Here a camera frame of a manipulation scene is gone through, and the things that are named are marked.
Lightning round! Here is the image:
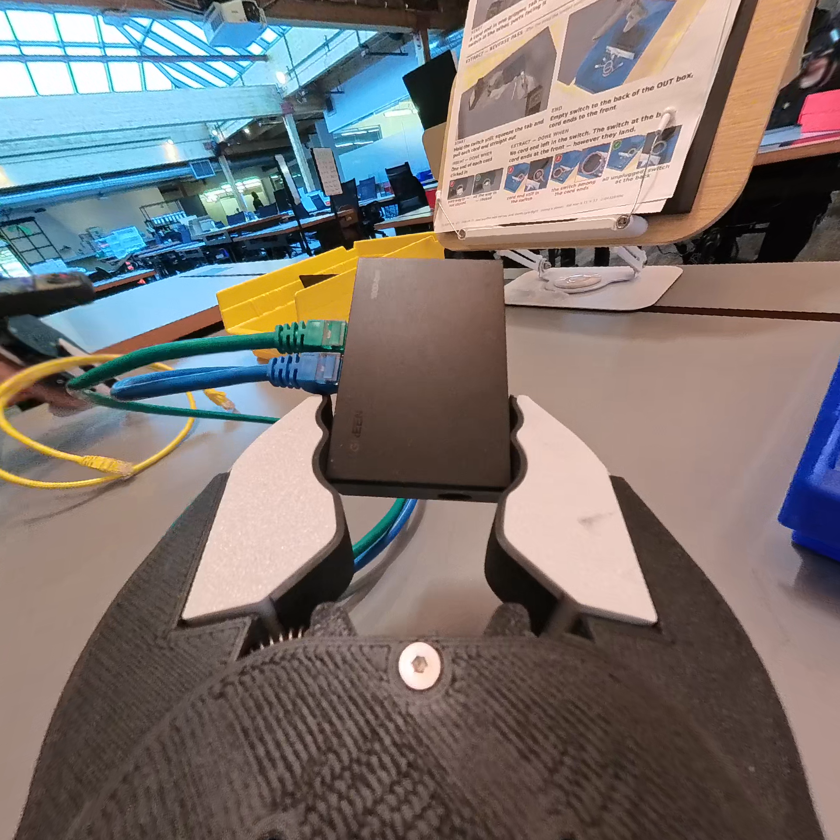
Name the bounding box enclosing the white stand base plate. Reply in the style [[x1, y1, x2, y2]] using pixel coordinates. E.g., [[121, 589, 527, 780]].
[[504, 264, 685, 311]]

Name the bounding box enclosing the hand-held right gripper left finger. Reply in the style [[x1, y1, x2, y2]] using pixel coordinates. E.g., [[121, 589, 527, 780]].
[[179, 394, 350, 626]]

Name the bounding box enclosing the black monitor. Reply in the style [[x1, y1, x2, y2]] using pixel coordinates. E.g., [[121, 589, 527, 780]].
[[402, 49, 458, 131]]

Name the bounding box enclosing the white ceiling air unit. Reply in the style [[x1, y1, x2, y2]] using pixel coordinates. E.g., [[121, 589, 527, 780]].
[[202, 0, 261, 46]]

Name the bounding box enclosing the black network switch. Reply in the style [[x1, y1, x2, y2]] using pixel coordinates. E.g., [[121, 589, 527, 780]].
[[323, 257, 514, 505]]

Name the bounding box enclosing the wooden document stand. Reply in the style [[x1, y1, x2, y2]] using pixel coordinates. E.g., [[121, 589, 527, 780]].
[[422, 0, 820, 277]]

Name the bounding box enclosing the green ethernet cable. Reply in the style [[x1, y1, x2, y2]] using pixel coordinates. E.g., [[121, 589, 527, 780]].
[[66, 318, 411, 568]]

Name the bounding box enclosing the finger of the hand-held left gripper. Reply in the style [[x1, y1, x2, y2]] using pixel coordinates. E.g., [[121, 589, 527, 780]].
[[58, 338, 106, 370]]

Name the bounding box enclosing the pink box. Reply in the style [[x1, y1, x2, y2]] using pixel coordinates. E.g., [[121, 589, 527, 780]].
[[799, 91, 840, 133]]

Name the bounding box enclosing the blue ethernet cable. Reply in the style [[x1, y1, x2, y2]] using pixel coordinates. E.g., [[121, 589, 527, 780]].
[[110, 351, 421, 578]]

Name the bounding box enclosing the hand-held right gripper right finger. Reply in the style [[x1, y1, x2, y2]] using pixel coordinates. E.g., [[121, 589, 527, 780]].
[[484, 394, 659, 626]]

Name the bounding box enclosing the printed instruction sheet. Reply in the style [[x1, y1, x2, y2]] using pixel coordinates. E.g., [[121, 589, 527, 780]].
[[438, 0, 746, 227]]

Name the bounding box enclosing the yellow plastic bin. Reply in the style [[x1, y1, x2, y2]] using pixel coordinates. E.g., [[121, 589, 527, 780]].
[[215, 231, 448, 363]]

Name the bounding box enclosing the black office chair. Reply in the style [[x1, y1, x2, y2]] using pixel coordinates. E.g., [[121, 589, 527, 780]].
[[384, 163, 429, 214]]

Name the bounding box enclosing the yellow ethernet cable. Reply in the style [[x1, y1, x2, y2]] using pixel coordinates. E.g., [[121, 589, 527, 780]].
[[0, 354, 237, 490]]

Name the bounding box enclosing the blue plastic bin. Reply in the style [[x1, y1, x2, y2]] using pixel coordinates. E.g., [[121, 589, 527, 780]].
[[777, 357, 840, 562]]

